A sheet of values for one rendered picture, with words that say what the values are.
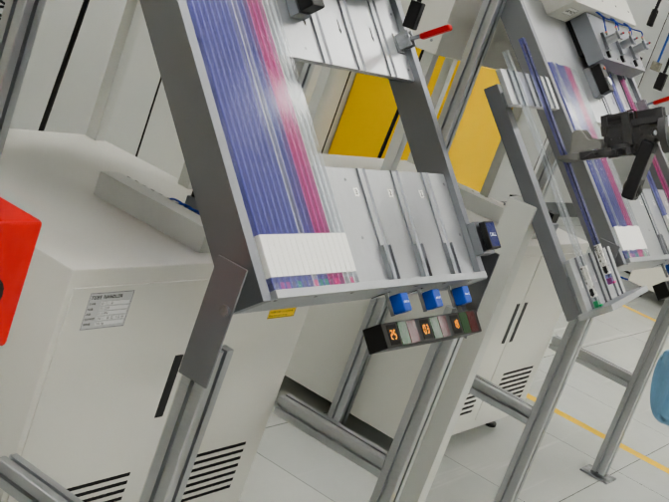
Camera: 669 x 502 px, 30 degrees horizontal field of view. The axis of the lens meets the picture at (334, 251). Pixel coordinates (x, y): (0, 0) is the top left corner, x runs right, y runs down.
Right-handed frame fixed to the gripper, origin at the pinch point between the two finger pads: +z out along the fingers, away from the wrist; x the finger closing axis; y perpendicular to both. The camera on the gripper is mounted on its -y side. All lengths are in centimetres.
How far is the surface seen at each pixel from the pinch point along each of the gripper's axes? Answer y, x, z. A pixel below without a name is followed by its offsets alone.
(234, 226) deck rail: -4, 94, 21
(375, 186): -1, 53, 18
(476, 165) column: 11, -288, 114
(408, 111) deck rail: 12.6, 24.7, 21.1
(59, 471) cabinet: -38, 81, 66
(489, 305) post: -26.0, 3.3, 18.3
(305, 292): -15, 87, 16
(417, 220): -7.3, 42.4, 15.5
